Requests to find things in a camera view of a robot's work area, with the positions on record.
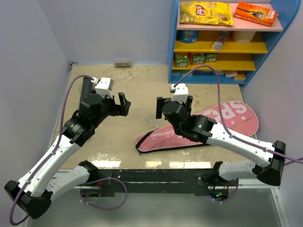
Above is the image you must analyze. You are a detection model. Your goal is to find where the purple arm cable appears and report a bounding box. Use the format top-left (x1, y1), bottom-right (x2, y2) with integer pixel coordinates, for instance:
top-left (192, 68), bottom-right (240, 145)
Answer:
top-left (172, 65), bottom-right (303, 204)
top-left (9, 75), bottom-right (128, 226)

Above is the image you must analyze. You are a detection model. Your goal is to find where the blue round tin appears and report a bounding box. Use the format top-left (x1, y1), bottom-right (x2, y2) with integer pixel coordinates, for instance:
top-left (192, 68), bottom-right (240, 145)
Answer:
top-left (178, 30), bottom-right (199, 44)

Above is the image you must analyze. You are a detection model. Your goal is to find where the green box right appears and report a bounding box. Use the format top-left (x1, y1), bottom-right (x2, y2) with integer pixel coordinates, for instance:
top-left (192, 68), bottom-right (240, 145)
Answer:
top-left (205, 53), bottom-right (219, 62)

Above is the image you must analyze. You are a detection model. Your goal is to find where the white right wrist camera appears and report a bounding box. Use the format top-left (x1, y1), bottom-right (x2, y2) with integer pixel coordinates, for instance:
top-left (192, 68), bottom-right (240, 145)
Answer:
top-left (169, 83), bottom-right (189, 97)

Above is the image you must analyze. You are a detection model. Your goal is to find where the green box left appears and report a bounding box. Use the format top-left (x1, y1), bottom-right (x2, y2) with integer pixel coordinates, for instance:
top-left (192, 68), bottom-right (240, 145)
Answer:
top-left (174, 55), bottom-right (189, 68)

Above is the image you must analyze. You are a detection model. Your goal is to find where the yellow chips bag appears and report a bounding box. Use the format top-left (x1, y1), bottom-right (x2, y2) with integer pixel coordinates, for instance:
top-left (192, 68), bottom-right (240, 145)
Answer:
top-left (179, 1), bottom-right (234, 26)

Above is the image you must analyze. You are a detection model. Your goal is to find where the cream round container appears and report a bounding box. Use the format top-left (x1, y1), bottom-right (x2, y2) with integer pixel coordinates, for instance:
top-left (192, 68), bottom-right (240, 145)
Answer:
top-left (232, 31), bottom-right (256, 44)

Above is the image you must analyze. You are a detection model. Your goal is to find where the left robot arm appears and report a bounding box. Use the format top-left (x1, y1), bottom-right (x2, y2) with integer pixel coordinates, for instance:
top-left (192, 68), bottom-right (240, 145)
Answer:
top-left (4, 93), bottom-right (131, 219)

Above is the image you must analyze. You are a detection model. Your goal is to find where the pink racket bag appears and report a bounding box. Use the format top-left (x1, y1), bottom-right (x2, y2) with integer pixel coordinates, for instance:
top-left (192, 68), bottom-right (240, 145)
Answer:
top-left (135, 101), bottom-right (259, 154)

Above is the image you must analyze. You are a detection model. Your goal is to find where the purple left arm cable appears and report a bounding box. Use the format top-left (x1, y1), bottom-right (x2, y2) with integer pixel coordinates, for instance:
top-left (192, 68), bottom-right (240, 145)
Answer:
top-left (9, 75), bottom-right (128, 226)

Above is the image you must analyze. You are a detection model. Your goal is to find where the black shuttlecock tube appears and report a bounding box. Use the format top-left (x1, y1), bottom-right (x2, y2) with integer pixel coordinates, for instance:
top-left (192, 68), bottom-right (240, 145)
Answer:
top-left (80, 78), bottom-right (96, 103)

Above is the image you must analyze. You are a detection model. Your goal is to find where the black bag strap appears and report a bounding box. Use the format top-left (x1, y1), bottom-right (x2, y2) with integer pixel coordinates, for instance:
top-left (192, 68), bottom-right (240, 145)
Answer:
top-left (135, 131), bottom-right (154, 152)

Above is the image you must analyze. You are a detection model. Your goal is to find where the blue shelf unit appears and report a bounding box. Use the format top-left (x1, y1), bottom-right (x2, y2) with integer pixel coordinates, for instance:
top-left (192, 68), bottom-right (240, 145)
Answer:
top-left (168, 0), bottom-right (303, 85)

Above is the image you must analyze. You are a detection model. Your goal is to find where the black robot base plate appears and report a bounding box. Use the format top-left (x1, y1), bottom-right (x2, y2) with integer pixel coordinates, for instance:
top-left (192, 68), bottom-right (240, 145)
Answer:
top-left (83, 169), bottom-right (237, 199)

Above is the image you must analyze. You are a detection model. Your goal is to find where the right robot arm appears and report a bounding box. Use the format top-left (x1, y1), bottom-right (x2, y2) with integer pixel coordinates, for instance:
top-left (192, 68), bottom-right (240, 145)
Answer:
top-left (156, 97), bottom-right (286, 186)

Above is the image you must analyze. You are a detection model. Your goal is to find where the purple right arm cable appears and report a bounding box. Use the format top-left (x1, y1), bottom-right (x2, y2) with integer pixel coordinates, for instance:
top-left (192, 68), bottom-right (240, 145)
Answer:
top-left (172, 65), bottom-right (303, 204)

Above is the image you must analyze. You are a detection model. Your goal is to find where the green box middle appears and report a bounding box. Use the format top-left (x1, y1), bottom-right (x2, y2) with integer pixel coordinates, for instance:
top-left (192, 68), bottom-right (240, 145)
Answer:
top-left (191, 54), bottom-right (206, 65)

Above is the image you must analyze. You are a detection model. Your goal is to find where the silver foil packet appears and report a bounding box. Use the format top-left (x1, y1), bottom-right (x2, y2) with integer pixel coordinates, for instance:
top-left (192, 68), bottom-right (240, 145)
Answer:
top-left (211, 31), bottom-right (230, 51)

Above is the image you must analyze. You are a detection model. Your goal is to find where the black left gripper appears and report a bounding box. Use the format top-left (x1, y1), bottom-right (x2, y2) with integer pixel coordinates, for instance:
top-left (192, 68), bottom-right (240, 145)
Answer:
top-left (92, 92), bottom-right (131, 128)

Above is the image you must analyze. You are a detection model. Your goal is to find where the orange razor box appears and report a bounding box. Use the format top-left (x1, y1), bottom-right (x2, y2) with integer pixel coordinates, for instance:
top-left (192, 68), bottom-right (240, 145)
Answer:
top-left (233, 1), bottom-right (278, 27)

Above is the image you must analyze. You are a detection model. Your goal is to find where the green box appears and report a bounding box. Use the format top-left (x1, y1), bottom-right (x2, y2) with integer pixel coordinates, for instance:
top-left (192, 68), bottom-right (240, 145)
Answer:
top-left (191, 54), bottom-right (206, 65)
top-left (205, 53), bottom-right (219, 62)
top-left (174, 55), bottom-right (189, 68)

